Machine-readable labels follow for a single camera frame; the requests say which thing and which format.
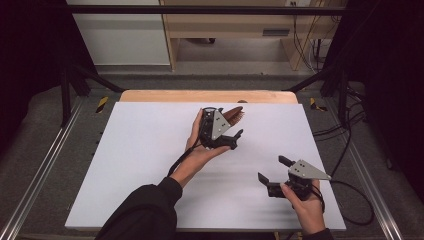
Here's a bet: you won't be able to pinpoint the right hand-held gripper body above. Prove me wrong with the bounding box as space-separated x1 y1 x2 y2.
266 159 333 202

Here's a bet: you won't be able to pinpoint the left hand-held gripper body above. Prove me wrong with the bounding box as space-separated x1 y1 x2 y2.
198 107 239 151

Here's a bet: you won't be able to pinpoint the brown wooden hairbrush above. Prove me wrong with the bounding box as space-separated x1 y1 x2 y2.
222 105 246 127

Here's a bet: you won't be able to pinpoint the person's right hand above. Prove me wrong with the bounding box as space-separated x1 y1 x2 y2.
279 179 327 236

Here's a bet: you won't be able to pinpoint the person's left hand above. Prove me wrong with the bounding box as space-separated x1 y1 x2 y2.
177 107 232 188

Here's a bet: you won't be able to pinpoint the light wooden table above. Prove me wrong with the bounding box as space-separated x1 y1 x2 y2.
119 89 299 105

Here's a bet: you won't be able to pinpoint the yellow black tape mark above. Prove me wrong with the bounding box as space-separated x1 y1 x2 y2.
95 95 110 115
308 96 329 113

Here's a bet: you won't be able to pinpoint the black metal stand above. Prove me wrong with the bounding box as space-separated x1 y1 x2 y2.
282 64 352 128
59 62 126 128

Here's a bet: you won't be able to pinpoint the wooden desk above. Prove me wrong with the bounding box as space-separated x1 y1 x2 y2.
159 0 348 72

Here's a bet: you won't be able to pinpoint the white board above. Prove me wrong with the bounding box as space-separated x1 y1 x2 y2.
64 101 347 233

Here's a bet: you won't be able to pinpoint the black horizontal bar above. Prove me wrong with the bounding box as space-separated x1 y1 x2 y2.
65 4 348 16

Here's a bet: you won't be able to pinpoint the white cabinet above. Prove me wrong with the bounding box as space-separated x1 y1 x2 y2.
65 0 171 67

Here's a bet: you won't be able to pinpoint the black curtain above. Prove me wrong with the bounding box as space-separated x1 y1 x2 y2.
0 0 98 158
322 0 424 195

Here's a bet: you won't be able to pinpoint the left hand-held gripper cable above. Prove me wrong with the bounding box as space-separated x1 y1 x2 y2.
166 142 203 178

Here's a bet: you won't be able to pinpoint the hand-held gripper cable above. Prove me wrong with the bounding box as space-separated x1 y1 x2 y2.
166 142 203 178
311 179 375 227

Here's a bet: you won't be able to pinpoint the black floor cables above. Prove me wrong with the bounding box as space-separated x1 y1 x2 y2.
312 83 368 169

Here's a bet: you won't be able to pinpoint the right hand-held gripper cable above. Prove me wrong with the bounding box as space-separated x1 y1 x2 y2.
311 179 375 227

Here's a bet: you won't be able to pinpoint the aluminium floor rail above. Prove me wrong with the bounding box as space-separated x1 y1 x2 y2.
323 99 405 240
0 96 85 240

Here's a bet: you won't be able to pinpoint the hanging desk cables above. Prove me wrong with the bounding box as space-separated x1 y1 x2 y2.
290 0 338 73

